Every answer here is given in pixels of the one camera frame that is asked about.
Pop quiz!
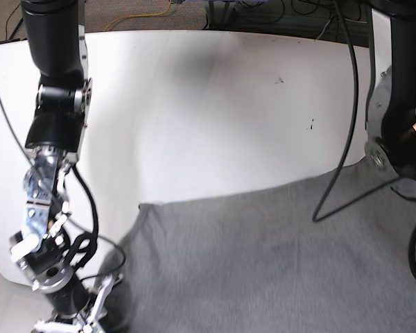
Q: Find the yellow cable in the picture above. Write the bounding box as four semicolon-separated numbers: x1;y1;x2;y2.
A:
103;0;176;32

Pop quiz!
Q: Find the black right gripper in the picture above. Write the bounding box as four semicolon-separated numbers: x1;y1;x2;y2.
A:
44;273;96;319

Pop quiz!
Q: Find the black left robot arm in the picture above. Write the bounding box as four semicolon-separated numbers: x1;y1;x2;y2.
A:
365;1;416;200

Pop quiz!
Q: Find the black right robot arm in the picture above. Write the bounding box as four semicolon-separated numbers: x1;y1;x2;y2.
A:
10;1;98;321

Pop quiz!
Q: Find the grey t-shirt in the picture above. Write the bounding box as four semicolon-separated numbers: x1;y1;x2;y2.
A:
103;174;416;332

